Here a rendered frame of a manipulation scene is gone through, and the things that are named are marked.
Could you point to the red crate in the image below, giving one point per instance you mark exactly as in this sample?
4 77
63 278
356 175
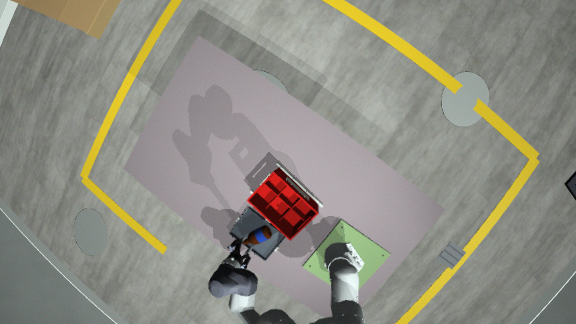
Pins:
291 223

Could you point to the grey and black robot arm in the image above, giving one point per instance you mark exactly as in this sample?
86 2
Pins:
230 278

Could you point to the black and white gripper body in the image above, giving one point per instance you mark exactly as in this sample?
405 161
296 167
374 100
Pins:
236 257

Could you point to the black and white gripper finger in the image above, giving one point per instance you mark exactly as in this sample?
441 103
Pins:
238 246
246 261

